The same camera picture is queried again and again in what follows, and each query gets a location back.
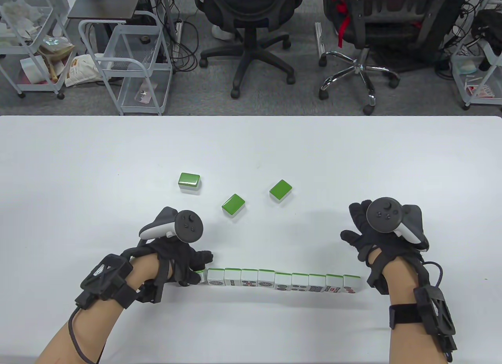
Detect black white handheld controller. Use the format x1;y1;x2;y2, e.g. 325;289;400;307
366;197;430;251
138;206;205;244

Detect clear plastic bag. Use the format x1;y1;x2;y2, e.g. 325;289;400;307
37;35;76;63

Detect black mesh office chair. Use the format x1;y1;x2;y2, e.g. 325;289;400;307
193;0;304;99

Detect white wire cart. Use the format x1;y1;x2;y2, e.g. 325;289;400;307
78;10;173;116
0;0;77;100
450;39;502;110

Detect red white box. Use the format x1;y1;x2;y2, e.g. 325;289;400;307
466;84;495;98

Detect black chrome-base office chair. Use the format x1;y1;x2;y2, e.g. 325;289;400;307
318;0;471;116

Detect person's left hand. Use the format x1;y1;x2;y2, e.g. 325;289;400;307
127;236;215;304

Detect red ribbon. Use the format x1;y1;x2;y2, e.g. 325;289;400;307
331;0;352;48

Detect person's right hand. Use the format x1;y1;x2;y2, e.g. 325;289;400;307
340;200;430;296

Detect person's left forearm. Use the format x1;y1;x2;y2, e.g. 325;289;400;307
36;255;162;364

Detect dark desk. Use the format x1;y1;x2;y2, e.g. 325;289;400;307
67;0;146;51

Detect row of mahjong tiles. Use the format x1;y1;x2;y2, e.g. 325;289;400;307
207;267;362;294

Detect printed paper bag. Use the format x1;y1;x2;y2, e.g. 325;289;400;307
64;54;104;87

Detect crumpled white plastic bag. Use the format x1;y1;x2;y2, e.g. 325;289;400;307
0;0;42;39

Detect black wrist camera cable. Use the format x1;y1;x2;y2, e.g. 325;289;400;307
420;261;444;289
68;306;103;364

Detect black floor cables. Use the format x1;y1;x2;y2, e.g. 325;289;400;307
149;0;200;72
433;0;487;80

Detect white paper roll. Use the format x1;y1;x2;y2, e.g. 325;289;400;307
20;55;49;84

